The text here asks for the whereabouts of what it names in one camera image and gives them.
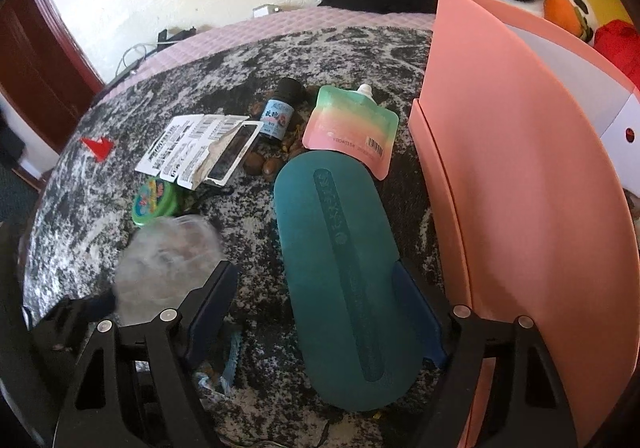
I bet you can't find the green round tin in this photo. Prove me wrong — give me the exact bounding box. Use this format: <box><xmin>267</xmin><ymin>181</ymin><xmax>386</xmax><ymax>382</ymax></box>
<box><xmin>131</xmin><ymin>178</ymin><xmax>182</xmax><ymax>220</ymax></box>

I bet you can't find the pile of brown nuts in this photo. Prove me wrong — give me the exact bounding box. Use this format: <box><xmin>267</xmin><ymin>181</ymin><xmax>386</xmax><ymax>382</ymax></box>
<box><xmin>242</xmin><ymin>125</ymin><xmax>306</xmax><ymax>179</ymax></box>

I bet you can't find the red paper scrap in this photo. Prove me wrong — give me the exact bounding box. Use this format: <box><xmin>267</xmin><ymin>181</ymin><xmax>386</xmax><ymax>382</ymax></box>
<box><xmin>80</xmin><ymin>135</ymin><xmax>116</xmax><ymax>162</ymax></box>

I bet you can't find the yellow pillow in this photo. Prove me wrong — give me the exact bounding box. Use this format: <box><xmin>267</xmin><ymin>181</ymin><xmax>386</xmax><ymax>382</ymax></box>
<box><xmin>582</xmin><ymin>0</ymin><xmax>633</xmax><ymax>26</ymax></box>

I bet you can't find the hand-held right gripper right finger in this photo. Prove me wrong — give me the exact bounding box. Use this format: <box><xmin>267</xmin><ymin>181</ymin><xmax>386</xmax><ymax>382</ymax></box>
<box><xmin>392</xmin><ymin>262</ymin><xmax>581</xmax><ymax>448</ymax></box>

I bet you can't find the panda plush toy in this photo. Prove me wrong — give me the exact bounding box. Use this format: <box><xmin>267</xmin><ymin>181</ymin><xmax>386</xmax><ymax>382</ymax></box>
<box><xmin>542</xmin><ymin>0</ymin><xmax>596</xmax><ymax>41</ymax></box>

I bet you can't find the black adapter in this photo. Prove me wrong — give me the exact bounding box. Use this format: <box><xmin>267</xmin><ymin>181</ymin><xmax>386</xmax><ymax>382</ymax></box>
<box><xmin>157</xmin><ymin>27</ymin><xmax>197</xmax><ymax>46</ymax></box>

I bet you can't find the white card package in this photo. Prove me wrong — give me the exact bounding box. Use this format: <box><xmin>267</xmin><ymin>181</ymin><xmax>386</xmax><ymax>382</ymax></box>
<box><xmin>135</xmin><ymin>114</ymin><xmax>263</xmax><ymax>191</ymax></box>

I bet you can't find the white cable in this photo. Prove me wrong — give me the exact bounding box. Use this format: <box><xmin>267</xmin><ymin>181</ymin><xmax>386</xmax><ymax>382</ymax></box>
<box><xmin>117</xmin><ymin>42</ymin><xmax>161</xmax><ymax>74</ymax></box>

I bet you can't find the light blue wrapper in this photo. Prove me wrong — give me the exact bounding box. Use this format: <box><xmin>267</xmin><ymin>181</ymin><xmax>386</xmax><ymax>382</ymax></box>
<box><xmin>194</xmin><ymin>332</ymin><xmax>243</xmax><ymax>396</ymax></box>

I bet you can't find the black white printed blanket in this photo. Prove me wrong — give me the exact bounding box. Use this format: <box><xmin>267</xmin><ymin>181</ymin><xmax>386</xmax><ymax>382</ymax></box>
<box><xmin>22</xmin><ymin>25</ymin><xmax>441</xmax><ymax>448</ymax></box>

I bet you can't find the pink cardboard box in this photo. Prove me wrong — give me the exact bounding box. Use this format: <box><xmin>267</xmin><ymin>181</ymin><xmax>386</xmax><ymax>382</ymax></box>
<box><xmin>407</xmin><ymin>0</ymin><xmax>640</xmax><ymax>448</ymax></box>

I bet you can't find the pastel spout pouch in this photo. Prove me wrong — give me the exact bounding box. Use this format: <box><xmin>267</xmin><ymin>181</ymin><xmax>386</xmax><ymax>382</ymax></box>
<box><xmin>301</xmin><ymin>83</ymin><xmax>399</xmax><ymax>181</ymax></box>

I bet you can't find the small dark bottle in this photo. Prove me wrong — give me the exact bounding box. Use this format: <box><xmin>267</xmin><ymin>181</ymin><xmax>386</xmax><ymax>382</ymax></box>
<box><xmin>260</xmin><ymin>77</ymin><xmax>306</xmax><ymax>145</ymax></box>

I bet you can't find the teal oval case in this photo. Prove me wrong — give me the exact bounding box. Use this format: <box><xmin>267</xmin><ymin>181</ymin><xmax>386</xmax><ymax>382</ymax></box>
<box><xmin>273</xmin><ymin>149</ymin><xmax>436</xmax><ymax>413</ymax></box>

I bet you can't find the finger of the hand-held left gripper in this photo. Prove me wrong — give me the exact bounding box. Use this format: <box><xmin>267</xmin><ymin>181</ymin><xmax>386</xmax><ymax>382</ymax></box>
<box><xmin>27</xmin><ymin>290</ymin><xmax>118</xmax><ymax>364</ymax></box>

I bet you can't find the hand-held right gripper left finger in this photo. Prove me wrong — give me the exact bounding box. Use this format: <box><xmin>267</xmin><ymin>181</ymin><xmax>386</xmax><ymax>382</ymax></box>
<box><xmin>52</xmin><ymin>260</ymin><xmax>241</xmax><ymax>448</ymax></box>

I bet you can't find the dark red wooden door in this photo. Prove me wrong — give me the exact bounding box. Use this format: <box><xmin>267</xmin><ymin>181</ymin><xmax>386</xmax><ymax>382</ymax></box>
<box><xmin>0</xmin><ymin>0</ymin><xmax>106</xmax><ymax>189</ymax></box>

